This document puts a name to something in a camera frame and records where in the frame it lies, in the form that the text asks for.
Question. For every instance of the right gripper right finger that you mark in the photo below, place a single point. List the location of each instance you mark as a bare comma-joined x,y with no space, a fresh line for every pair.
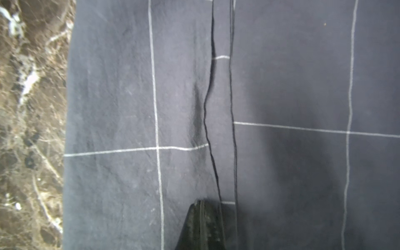
211,233

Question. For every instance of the dark grey grid pillowcase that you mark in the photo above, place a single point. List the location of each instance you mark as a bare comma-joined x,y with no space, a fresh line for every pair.
285,115

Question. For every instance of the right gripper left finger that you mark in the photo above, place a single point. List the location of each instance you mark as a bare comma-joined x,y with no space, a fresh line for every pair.
189,238

